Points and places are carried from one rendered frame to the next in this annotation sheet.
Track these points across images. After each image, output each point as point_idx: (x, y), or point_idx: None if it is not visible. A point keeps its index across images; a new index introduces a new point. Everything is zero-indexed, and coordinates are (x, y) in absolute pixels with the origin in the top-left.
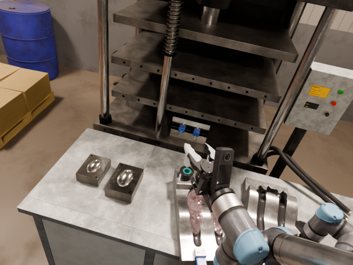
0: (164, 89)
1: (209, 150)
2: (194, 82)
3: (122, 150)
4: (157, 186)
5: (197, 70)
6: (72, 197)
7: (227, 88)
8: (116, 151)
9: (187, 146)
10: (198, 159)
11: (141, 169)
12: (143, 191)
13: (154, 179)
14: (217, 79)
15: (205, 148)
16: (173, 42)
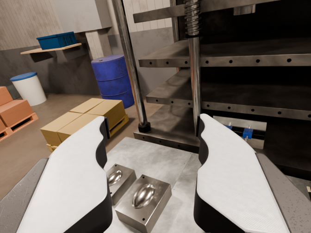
0: (195, 82)
1: (207, 142)
2: (233, 66)
3: (154, 159)
4: (190, 210)
5: (236, 51)
6: None
7: (287, 61)
8: (147, 160)
9: (86, 125)
10: (64, 209)
11: (166, 184)
12: (169, 216)
13: (187, 199)
14: (267, 53)
15: (198, 133)
16: (195, 17)
